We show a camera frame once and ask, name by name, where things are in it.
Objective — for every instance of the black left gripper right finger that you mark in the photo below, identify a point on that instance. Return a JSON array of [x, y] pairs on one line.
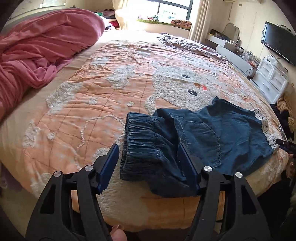
[[228, 208]]

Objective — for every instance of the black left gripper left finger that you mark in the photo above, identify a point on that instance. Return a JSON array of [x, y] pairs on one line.
[[67, 208]]

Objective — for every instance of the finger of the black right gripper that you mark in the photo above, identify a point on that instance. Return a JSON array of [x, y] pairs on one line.
[[287, 146]]

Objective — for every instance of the blue denim lace-trimmed pants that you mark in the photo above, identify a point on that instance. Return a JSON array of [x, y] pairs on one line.
[[224, 136]]

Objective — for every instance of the operator hand fingertip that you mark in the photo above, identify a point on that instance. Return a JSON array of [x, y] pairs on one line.
[[117, 233]]

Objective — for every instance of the white drawer cabinet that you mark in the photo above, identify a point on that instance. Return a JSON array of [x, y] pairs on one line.
[[270, 79]]

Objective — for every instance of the peach bear-patterned bedspread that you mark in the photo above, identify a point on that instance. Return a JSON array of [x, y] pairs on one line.
[[78, 116]]

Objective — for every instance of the white dressing table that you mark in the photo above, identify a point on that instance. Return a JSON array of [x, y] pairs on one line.
[[227, 44]]

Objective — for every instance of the brown patterned quilt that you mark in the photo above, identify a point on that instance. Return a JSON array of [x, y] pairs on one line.
[[191, 46]]

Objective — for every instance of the cream window curtain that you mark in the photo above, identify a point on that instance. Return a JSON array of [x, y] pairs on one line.
[[200, 26]]

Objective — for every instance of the pink crumpled blanket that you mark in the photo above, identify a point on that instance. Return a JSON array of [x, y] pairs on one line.
[[35, 50]]

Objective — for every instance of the black-framed window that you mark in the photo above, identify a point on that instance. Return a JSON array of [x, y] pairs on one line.
[[164, 11]]

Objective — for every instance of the pile of colourful clothes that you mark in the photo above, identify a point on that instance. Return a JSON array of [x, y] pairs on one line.
[[108, 16]]

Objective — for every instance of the black wall television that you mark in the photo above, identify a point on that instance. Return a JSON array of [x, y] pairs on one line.
[[279, 40]]

